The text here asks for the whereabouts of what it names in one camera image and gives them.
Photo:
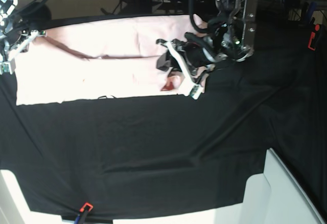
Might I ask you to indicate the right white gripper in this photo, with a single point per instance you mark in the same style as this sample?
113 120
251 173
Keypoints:
12 44

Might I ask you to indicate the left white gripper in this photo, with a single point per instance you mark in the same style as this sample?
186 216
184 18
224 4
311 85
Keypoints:
194 58

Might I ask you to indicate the pink T-shirt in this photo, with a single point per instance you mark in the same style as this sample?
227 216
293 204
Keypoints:
108 58

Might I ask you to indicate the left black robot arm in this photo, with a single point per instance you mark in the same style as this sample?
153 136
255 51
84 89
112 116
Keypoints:
227 39

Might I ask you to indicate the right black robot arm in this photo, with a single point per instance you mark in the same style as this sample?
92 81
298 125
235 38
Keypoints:
18 29

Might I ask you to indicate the black table cloth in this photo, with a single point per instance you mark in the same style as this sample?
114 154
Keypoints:
150 156

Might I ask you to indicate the red clamp right edge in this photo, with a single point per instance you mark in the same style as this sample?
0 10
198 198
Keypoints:
314 37

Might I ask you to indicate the red black clamp bottom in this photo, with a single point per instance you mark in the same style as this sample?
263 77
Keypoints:
83 213

